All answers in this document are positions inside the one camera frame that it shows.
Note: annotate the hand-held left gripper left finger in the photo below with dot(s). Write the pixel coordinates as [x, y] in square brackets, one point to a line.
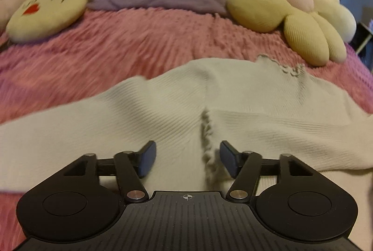
[147, 158]

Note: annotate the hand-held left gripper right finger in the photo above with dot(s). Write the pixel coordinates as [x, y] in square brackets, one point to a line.
[228, 159]

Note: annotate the white knit sweater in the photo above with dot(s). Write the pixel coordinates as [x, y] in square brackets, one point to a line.
[262, 111]

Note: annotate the pink textured blanket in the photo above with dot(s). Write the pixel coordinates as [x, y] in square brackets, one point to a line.
[131, 44]

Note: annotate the yellow flower pillow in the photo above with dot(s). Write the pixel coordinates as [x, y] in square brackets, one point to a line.
[256, 6]

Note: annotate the yellow face pillow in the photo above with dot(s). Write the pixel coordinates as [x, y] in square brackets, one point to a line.
[49, 12]

